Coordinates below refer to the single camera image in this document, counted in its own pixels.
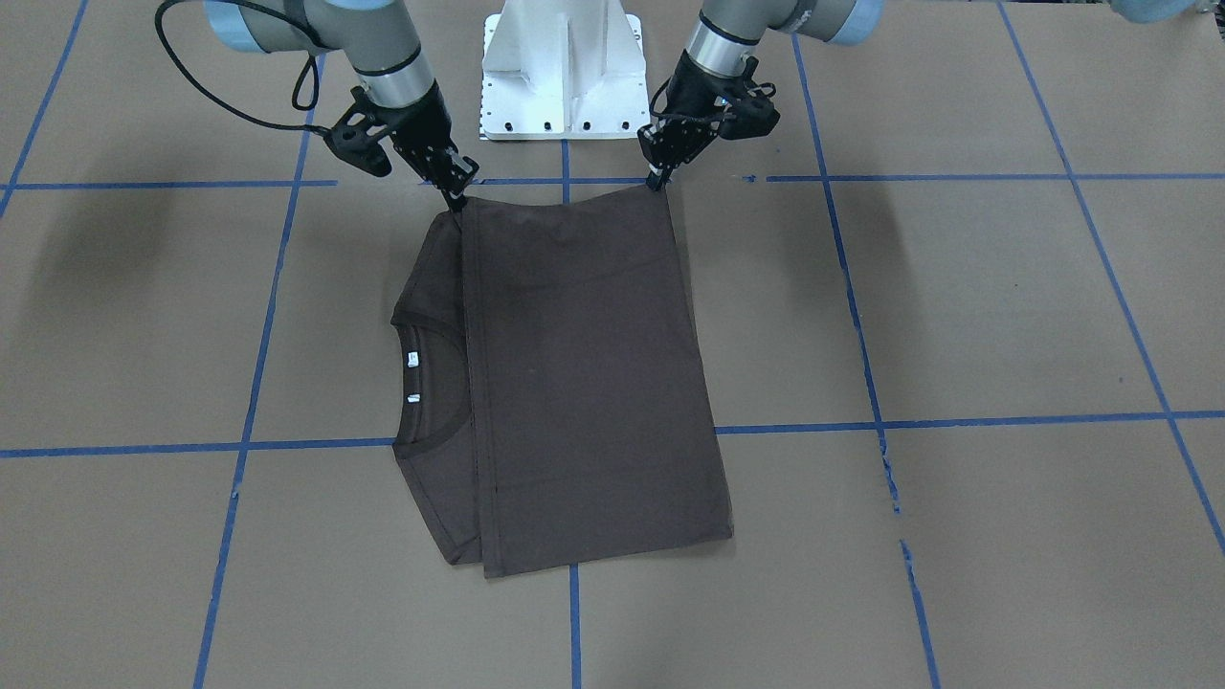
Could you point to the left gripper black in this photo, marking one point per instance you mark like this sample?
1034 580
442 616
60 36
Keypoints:
691 94

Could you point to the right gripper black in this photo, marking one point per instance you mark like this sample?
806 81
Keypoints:
418 121

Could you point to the brown t-shirt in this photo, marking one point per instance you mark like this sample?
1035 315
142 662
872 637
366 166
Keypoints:
554 407

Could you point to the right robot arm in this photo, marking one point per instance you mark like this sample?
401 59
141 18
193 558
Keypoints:
397 98

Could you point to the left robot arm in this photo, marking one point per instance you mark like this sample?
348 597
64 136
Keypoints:
728 32

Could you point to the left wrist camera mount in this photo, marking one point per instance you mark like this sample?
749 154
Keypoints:
748 108

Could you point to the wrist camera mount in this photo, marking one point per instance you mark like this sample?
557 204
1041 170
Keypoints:
356 137
748 108

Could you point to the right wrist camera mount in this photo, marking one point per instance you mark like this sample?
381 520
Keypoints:
356 137

